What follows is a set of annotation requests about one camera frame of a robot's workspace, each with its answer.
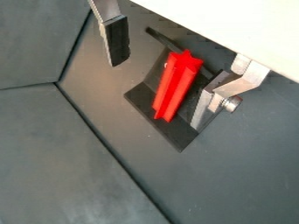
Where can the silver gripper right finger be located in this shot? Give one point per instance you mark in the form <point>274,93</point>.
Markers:
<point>221,94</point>

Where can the red star prism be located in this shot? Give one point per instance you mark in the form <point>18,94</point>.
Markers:
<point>180,73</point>

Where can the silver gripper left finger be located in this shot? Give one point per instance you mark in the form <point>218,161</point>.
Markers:
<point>114,29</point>

